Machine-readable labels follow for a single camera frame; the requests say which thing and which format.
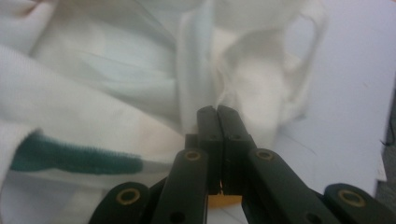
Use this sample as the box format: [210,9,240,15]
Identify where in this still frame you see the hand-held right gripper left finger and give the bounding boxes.
[185,105,224,194]

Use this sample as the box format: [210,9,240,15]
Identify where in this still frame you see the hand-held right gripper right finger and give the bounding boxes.
[217,105,258,194]

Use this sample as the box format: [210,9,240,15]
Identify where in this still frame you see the white tote bag coloured patches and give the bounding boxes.
[0,0,330,224]

